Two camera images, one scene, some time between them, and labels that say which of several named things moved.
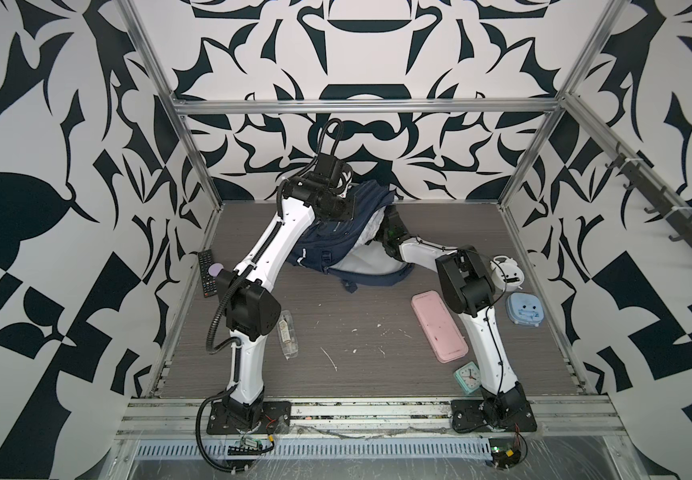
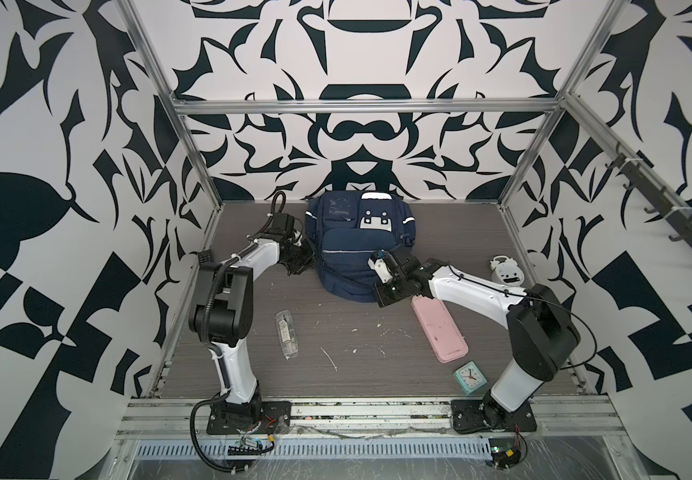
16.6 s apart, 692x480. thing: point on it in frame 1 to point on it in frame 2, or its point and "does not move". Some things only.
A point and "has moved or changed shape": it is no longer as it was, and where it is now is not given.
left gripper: (348, 214) to (310, 256)
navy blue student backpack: (347, 248) has moved or changed shape
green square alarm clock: (468, 377) does not move
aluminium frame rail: (178, 418) does not move
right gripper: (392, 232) to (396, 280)
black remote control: (209, 282) does not move
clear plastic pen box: (287, 334) does not move
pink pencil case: (443, 335) does not move
